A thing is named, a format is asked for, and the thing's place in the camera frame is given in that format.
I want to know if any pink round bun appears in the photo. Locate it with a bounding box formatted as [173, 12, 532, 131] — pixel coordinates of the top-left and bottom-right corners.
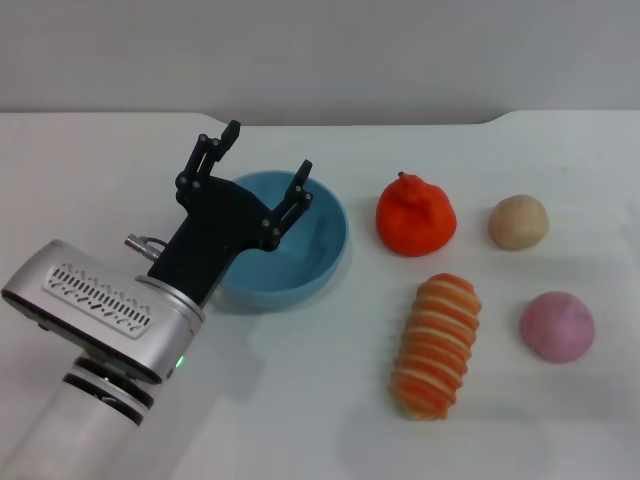
[519, 290, 597, 364]

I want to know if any left arm cable with plug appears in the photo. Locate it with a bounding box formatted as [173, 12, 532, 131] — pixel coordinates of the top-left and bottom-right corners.
[123, 232, 169, 260]

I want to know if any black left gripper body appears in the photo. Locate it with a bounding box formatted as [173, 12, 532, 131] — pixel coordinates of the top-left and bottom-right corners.
[147, 175, 282, 308]

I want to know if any blue bowl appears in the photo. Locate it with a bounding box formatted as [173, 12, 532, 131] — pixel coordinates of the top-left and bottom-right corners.
[215, 170, 349, 312]

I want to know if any orange white striped bread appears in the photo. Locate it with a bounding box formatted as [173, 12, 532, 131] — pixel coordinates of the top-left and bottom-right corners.
[389, 272, 483, 422]

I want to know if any orange toy fruit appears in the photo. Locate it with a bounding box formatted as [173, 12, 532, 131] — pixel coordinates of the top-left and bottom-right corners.
[375, 170, 458, 258]

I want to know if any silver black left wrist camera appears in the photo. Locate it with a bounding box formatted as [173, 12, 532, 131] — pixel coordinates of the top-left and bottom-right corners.
[0, 238, 207, 386]

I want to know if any beige round bun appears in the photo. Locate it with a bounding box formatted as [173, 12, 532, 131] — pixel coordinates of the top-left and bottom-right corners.
[488, 194, 550, 251]

